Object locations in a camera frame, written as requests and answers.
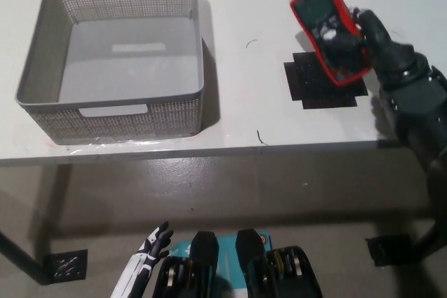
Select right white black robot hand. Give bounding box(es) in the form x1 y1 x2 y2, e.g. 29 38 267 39
321 6 393 78

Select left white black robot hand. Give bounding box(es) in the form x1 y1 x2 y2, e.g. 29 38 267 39
110 221 175 298

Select red digital multimeter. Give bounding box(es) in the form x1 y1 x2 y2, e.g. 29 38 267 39
289 0 373 87

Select black tape patch on table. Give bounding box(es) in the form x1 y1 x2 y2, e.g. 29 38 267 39
283 51 369 111

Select black floor tape patch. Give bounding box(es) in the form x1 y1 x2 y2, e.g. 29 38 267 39
365 234 421 268
42 248 88 282

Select clear tape strip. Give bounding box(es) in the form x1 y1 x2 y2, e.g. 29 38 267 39
66 137 168 155

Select grey perforated plastic basket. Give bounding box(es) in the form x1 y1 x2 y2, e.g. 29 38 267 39
14 0 206 146

